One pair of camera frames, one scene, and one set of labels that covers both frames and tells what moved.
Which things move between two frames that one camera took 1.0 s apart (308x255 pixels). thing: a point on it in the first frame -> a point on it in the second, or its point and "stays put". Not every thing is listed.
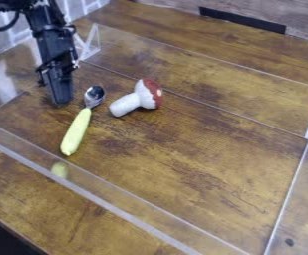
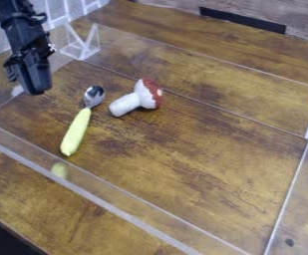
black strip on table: x=263 y=25 stays put
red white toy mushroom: x=147 y=96 stays put
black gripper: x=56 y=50 -> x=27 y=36
